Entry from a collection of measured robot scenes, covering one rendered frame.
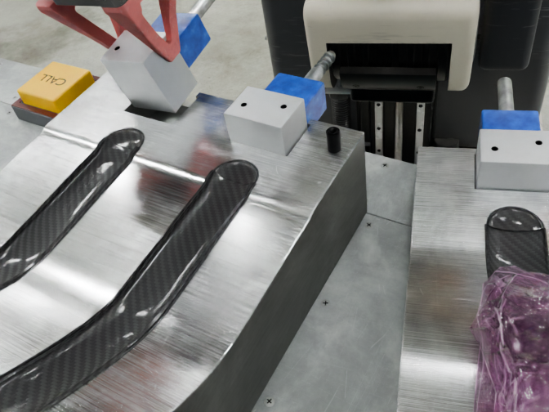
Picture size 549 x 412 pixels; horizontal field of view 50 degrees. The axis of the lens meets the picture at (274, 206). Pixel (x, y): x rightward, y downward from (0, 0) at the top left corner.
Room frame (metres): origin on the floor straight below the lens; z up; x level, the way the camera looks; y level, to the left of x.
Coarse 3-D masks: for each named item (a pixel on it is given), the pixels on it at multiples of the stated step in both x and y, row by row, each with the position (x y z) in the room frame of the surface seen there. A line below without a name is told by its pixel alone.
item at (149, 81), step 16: (208, 0) 0.49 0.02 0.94; (160, 16) 0.47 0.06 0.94; (176, 16) 0.46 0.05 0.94; (192, 16) 0.45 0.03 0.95; (128, 32) 0.45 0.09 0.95; (160, 32) 0.43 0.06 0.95; (192, 32) 0.44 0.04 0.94; (112, 48) 0.43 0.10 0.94; (128, 48) 0.42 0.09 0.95; (144, 48) 0.41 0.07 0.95; (192, 48) 0.44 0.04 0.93; (112, 64) 0.42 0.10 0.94; (128, 64) 0.40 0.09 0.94; (144, 64) 0.39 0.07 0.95; (160, 64) 0.40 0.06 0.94; (176, 64) 0.42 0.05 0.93; (128, 80) 0.41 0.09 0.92; (144, 80) 0.40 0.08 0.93; (160, 80) 0.40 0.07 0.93; (176, 80) 0.41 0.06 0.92; (192, 80) 0.42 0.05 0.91; (128, 96) 0.42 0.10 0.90; (144, 96) 0.41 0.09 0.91; (160, 96) 0.40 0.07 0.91; (176, 96) 0.40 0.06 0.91
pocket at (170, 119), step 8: (184, 104) 0.43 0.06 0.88; (128, 112) 0.42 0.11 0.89; (136, 112) 0.43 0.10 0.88; (144, 112) 0.44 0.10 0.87; (152, 112) 0.44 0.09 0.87; (160, 112) 0.45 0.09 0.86; (168, 112) 0.44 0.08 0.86; (176, 112) 0.44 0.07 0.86; (160, 120) 0.43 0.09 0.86; (168, 120) 0.43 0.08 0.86
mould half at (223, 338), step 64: (64, 128) 0.41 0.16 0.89; (192, 128) 0.38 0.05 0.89; (320, 128) 0.35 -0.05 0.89; (0, 192) 0.36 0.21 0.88; (128, 192) 0.32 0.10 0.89; (192, 192) 0.31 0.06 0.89; (256, 192) 0.29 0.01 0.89; (320, 192) 0.28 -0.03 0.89; (64, 256) 0.28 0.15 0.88; (128, 256) 0.26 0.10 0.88; (256, 256) 0.24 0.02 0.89; (320, 256) 0.26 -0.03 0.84; (0, 320) 0.22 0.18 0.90; (64, 320) 0.21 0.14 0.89; (192, 320) 0.20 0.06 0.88; (256, 320) 0.20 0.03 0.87; (128, 384) 0.16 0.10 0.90; (192, 384) 0.16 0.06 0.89; (256, 384) 0.19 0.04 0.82
